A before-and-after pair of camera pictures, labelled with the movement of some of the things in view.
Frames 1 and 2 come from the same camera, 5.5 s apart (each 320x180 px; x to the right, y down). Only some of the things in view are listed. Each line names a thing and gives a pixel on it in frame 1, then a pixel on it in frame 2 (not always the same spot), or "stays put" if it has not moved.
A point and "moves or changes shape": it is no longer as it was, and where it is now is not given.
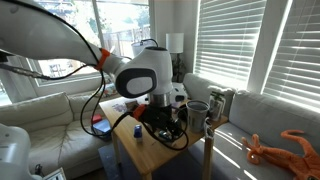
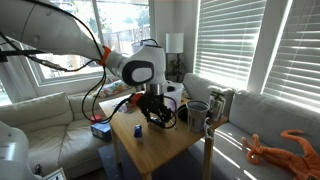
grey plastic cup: (197, 115) stays put
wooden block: (166, 139) moves or changes shape
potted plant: (178, 69) stays put
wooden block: (139, 140) stays put
